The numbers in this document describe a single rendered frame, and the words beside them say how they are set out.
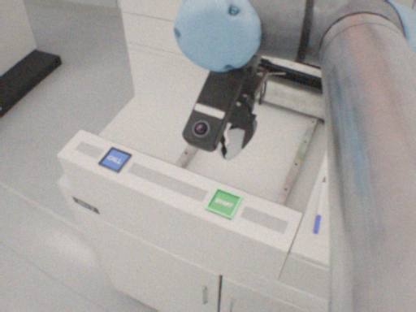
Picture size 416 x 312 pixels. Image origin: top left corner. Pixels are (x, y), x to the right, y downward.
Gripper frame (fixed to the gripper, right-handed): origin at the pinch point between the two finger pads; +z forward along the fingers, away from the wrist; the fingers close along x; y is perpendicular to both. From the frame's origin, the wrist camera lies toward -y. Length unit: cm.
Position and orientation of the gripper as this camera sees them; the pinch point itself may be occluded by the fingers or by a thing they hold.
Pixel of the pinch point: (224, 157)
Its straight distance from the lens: 60.9
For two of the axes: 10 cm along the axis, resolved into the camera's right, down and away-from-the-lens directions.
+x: -9.0, -3.3, 2.9
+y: 4.3, -6.8, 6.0
